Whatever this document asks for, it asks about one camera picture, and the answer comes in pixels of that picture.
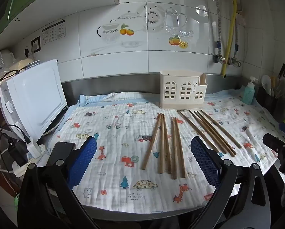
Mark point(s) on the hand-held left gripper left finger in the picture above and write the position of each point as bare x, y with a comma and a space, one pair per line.
82, 162

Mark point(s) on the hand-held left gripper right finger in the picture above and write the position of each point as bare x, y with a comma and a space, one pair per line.
204, 162

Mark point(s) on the group of wooden chopsticks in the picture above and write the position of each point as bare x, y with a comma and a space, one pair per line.
177, 145

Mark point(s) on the cream plastic utensil holder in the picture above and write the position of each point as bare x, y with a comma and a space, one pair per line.
171, 93

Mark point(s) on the black utensil container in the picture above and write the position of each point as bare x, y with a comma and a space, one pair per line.
268, 102

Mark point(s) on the printed white muslin cloth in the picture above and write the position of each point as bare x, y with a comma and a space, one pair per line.
118, 148

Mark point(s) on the teal soap dispenser bottle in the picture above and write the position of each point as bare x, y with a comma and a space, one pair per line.
248, 95

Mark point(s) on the white plastic spoon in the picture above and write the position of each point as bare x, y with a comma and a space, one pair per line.
267, 81

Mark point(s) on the white power strip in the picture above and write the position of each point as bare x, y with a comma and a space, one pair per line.
20, 167

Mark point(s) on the black plug adapter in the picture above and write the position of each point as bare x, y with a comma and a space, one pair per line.
17, 150

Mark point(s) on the white countertop oven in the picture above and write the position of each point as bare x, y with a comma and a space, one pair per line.
35, 95

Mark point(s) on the metal water valve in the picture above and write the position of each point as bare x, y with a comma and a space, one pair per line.
220, 58
235, 62

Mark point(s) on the beige kitchen appliance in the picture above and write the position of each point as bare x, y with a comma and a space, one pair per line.
20, 64

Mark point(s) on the white instruction sticker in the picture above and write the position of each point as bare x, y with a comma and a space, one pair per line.
53, 33

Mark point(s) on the white wall socket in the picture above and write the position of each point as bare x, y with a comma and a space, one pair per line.
27, 53

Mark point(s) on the black wall socket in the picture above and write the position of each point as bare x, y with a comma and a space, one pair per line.
36, 44

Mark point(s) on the green wall cabinet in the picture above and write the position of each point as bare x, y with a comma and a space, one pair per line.
1, 7

